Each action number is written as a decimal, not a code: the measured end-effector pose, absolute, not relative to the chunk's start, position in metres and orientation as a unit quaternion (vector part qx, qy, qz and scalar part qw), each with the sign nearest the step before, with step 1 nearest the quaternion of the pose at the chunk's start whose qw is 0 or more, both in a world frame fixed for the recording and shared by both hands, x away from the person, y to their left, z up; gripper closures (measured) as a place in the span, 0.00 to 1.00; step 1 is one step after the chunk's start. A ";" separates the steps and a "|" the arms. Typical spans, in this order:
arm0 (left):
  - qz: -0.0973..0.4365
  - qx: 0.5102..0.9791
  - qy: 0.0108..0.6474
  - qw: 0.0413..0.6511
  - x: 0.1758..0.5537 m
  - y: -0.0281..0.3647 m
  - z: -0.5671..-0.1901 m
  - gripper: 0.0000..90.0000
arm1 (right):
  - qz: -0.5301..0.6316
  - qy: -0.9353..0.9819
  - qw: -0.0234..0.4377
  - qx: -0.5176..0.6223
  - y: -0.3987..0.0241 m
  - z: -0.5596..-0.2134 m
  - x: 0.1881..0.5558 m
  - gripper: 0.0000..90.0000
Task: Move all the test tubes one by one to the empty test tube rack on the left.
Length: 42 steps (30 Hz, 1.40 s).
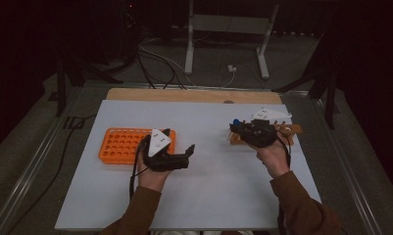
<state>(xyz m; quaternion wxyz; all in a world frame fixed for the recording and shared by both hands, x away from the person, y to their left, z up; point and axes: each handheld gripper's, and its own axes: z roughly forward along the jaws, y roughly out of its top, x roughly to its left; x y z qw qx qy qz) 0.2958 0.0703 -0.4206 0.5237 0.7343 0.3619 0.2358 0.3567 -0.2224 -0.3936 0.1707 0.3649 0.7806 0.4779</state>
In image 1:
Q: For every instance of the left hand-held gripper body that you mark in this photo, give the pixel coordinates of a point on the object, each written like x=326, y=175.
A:
x=164, y=161

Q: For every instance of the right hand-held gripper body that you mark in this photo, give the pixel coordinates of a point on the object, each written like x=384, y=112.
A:
x=259, y=133

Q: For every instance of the wooden test tube rack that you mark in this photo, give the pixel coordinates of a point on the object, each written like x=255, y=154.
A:
x=292, y=129

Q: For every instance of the orange test tube rack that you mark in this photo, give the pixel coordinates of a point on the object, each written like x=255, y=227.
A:
x=119, y=147

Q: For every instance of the person's left hand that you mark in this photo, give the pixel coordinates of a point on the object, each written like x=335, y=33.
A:
x=151, y=179

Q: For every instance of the person's right hand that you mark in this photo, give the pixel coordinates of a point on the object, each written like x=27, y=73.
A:
x=275, y=158

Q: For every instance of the wooden table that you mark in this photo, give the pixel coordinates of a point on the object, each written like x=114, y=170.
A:
x=184, y=95

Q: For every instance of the white board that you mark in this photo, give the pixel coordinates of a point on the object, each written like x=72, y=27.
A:
x=217, y=196

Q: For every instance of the white plug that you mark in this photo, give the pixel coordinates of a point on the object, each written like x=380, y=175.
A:
x=232, y=68

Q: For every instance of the black tripod stand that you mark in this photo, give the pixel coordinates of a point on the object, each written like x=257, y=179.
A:
x=329, y=98
x=61, y=84

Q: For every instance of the grey metal stand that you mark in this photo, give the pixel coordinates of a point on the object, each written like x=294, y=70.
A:
x=228, y=24

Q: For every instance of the black floor socket frame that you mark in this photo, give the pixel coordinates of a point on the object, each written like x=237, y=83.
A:
x=73, y=122

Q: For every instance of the metal floor rail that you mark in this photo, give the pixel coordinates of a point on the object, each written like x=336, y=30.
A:
x=351, y=176
x=27, y=176

